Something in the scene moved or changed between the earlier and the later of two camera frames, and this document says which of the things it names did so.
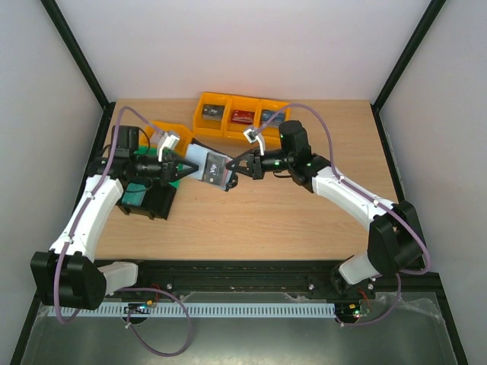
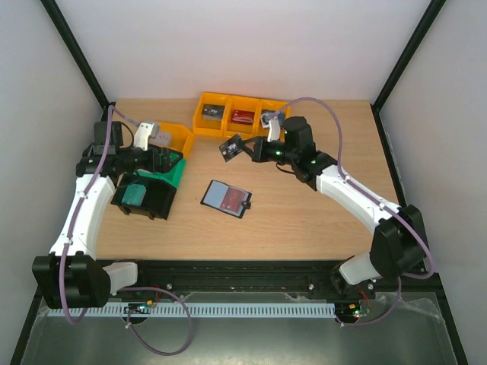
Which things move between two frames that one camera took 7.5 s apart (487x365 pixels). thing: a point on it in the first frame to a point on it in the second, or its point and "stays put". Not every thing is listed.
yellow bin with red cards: (240, 115) stays put
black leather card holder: (198, 143) to (227, 198)
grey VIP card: (216, 172) to (230, 147)
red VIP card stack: (243, 116) stays put
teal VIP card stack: (135, 194) stays put
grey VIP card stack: (212, 112) stays put
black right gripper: (257, 164) to (257, 148)
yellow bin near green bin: (185, 135) stays put
